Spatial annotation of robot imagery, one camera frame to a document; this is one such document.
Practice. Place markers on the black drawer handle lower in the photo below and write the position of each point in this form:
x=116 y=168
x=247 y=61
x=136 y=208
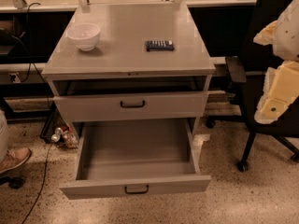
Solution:
x=136 y=190

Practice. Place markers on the white ceramic bowl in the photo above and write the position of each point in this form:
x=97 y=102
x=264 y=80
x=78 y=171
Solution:
x=85 y=36

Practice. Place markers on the black drawer handle upper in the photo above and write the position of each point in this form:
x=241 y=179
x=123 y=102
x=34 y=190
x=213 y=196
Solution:
x=129 y=105

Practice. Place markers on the open grey lower drawer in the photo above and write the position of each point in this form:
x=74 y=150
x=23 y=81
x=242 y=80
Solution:
x=154 y=152

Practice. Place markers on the tan shoe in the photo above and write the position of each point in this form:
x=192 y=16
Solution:
x=14 y=159

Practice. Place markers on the closed grey upper drawer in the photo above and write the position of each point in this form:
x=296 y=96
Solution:
x=164 y=105

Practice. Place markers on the clear plastic bottles pile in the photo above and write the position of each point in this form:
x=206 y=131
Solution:
x=63 y=137

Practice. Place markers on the black drawer handle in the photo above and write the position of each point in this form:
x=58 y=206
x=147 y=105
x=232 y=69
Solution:
x=136 y=190
x=129 y=105

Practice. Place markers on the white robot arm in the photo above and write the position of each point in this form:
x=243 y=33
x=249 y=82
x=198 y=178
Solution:
x=283 y=34

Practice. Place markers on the white wall power outlet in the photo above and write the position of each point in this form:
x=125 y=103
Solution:
x=14 y=78

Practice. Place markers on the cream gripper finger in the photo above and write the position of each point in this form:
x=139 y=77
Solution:
x=280 y=90

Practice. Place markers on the grey drawer cabinet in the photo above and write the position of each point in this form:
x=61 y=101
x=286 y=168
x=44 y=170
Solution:
x=120 y=63

